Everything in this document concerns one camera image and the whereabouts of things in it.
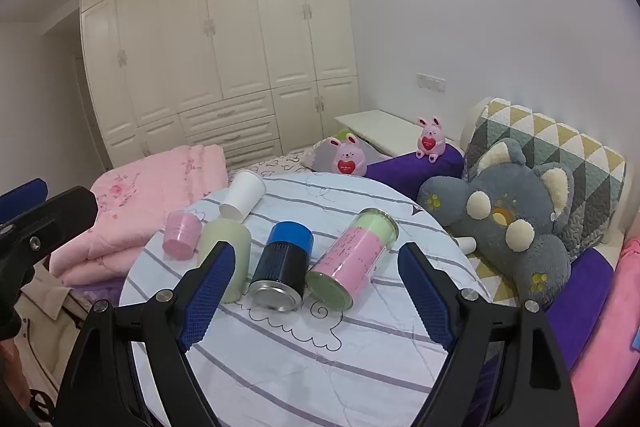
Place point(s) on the purple bolster cushion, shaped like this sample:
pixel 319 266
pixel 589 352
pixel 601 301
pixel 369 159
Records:
pixel 400 172

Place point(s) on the pink bunny toy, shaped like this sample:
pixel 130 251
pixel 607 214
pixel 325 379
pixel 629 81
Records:
pixel 431 139
pixel 346 157

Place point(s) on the triangle patterned quilted cushion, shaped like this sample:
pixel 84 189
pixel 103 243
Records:
pixel 575 152

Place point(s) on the white wall socket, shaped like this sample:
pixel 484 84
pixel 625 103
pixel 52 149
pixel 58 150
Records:
pixel 431 83

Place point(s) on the patterned bed sheet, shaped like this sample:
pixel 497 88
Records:
pixel 285 164

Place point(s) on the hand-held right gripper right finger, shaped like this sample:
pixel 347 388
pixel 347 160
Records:
pixel 425 297

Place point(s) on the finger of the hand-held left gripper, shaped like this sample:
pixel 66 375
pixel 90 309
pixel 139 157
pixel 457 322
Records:
pixel 55 214
pixel 22 196

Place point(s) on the cream wardrobe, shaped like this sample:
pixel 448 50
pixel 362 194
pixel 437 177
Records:
pixel 225 32

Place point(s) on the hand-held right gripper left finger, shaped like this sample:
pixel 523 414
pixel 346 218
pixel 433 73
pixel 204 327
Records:
pixel 210 294

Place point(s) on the purple cloth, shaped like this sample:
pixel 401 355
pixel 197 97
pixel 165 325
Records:
pixel 585 297

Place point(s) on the white paper cup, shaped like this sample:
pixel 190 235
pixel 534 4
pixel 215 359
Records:
pixel 243 197

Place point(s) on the grey pillow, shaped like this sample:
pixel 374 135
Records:
pixel 320 157

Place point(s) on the beige cloth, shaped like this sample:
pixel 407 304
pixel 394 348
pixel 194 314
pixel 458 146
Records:
pixel 45 312

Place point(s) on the pink and green cup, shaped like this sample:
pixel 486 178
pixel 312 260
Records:
pixel 350 257

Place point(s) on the small white tube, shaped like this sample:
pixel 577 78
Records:
pixel 467 245

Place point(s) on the black cup with blue band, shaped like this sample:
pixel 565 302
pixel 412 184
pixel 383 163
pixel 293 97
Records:
pixel 281 264

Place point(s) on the small pink plastic cup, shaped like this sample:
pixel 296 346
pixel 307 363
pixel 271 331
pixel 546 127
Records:
pixel 180 234

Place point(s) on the pale green plastic cup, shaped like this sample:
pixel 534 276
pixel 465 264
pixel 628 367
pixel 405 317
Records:
pixel 231 234

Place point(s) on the grey koala plush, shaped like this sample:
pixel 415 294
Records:
pixel 540 252

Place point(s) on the white nightstand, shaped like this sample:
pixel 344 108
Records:
pixel 375 124

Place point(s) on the pink cloth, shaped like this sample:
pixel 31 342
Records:
pixel 615 357

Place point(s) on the folded pink blanket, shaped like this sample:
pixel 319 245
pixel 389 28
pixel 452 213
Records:
pixel 150 187

